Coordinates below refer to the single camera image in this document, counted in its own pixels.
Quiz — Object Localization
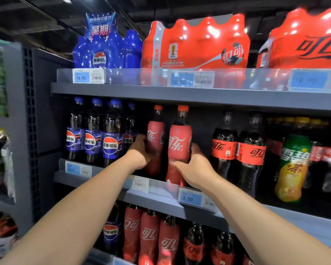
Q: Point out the person's left hand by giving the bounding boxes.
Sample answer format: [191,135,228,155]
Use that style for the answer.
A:
[124,134,153,174]

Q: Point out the person's right hand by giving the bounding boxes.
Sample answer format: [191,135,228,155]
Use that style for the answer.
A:
[174,143,223,192]

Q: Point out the red cola bottle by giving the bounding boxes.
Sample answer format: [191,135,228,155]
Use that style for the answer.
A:
[138,209,162,265]
[146,105,167,178]
[157,215,181,265]
[122,204,143,264]
[165,104,193,187]

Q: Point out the row of dark cola bottles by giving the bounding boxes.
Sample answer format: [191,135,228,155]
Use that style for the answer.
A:
[210,110,331,199]
[182,220,255,265]

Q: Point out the row of blue label cola bottles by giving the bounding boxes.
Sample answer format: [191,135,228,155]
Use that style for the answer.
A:
[65,96,140,168]

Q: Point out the grey store shelving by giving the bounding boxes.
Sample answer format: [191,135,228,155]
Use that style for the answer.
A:
[0,38,331,265]

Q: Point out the dark cola bottle blue label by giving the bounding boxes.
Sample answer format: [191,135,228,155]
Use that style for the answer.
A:
[103,203,122,255]

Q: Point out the yellow cap Sprite tea bottles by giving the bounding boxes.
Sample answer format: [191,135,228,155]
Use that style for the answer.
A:
[274,117,313,204]

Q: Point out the blue Pepsi multipack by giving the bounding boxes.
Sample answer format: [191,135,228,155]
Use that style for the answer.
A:
[72,13,143,70]

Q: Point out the red cola multipack round logo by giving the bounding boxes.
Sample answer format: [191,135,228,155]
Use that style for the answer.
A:
[140,14,252,72]

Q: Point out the red cola multipack large script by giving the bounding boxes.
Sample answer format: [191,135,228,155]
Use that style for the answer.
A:
[256,5,331,72]

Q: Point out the person's left forearm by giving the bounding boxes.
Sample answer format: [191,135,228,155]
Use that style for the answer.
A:
[0,154,138,265]

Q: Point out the person's right forearm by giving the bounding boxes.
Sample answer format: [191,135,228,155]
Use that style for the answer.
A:
[204,174,331,265]

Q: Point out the row of shelf price tags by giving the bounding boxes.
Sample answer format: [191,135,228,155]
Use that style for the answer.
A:
[72,68,331,93]
[64,160,220,214]

